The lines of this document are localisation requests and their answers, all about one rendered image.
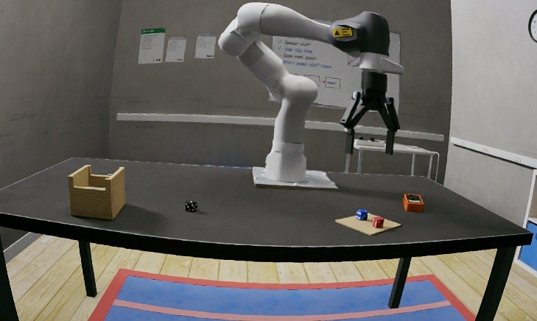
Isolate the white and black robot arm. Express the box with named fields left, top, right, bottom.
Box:
left=218, top=3, right=404, bottom=182

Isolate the red die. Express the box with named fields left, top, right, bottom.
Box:
left=372, top=216, right=385, bottom=228

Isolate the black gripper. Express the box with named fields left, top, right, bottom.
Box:
left=340, top=71, right=400, bottom=155

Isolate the beige flat mat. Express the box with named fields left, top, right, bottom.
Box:
left=335, top=213, right=401, bottom=236

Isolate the black die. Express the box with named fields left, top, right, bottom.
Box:
left=186, top=200, right=197, bottom=212

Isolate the blue die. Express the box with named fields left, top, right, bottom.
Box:
left=356, top=209, right=368, bottom=221

